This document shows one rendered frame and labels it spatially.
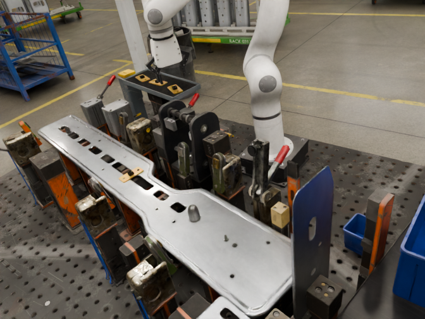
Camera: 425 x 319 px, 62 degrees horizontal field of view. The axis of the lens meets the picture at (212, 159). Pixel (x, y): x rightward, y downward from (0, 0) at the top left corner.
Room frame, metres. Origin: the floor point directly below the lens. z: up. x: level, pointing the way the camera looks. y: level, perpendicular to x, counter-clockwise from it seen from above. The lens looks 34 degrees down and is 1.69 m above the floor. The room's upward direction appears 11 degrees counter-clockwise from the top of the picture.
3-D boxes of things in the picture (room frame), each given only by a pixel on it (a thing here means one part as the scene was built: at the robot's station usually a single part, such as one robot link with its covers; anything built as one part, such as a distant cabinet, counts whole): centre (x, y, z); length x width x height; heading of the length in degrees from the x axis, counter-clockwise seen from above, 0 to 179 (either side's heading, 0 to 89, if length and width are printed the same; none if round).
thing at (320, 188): (0.42, -0.15, 1.17); 0.12 x 0.01 x 0.34; 127
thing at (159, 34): (1.29, 0.09, 1.38); 0.09 x 0.08 x 0.03; 109
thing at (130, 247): (0.68, 0.26, 0.84); 0.11 x 0.08 x 0.29; 127
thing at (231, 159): (0.89, -0.04, 0.88); 0.11 x 0.09 x 0.37; 127
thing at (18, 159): (1.36, 0.79, 0.88); 0.15 x 0.11 x 0.36; 127
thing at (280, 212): (0.65, -0.14, 0.88); 0.04 x 0.04 x 0.36; 37
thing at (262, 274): (1.02, 0.30, 1.00); 1.38 x 0.22 x 0.02; 37
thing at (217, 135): (0.96, -0.02, 0.91); 0.07 x 0.05 x 0.42; 127
